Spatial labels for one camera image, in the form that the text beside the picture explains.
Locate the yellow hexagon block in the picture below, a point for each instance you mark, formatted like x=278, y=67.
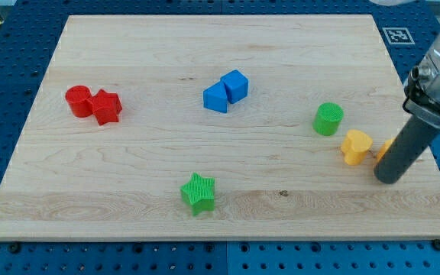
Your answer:
x=384, y=148

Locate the wooden board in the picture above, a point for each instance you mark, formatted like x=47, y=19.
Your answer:
x=70, y=179

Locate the blue triangular block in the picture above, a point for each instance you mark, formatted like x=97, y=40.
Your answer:
x=215, y=98

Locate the blue cube block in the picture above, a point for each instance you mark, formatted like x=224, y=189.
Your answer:
x=236, y=86

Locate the green star block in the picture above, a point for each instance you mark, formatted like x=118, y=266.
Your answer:
x=199, y=194

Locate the green cylinder block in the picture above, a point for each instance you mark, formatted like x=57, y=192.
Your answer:
x=328, y=118

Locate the red star block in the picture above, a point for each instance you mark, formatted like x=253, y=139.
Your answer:
x=106, y=107

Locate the yellow heart block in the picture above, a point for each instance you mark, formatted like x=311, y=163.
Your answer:
x=355, y=146

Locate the red cylinder block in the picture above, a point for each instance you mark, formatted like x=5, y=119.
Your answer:
x=77, y=99

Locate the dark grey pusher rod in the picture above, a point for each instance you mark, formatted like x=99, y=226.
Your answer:
x=415, y=136

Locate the white fiducial marker tag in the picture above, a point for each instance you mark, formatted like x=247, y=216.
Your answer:
x=398, y=36

